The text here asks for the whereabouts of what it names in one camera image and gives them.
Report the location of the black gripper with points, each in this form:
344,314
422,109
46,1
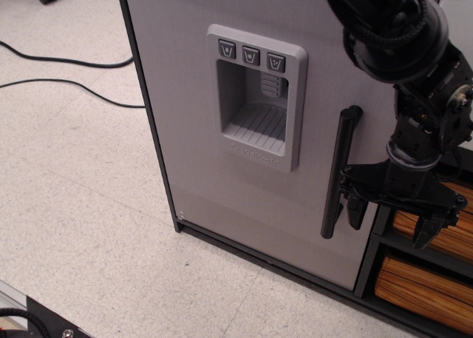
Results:
418,193

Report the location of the black bar door handle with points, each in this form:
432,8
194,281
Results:
347,123

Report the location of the grey toy fridge door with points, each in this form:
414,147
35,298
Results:
192,131

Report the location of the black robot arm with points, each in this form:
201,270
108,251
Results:
404,43

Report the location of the upper wooden drawer front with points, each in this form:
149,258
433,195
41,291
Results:
455,241

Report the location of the wooden drawer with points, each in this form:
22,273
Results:
455,241
426,292

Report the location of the lower wooden drawer front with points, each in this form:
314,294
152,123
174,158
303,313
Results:
426,292

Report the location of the grey ice water dispenser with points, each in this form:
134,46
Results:
258,88

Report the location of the black shelf unit frame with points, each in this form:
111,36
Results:
385,240

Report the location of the black fridge cabinet frame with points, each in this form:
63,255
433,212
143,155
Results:
148,105

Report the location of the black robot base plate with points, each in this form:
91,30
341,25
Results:
28,318

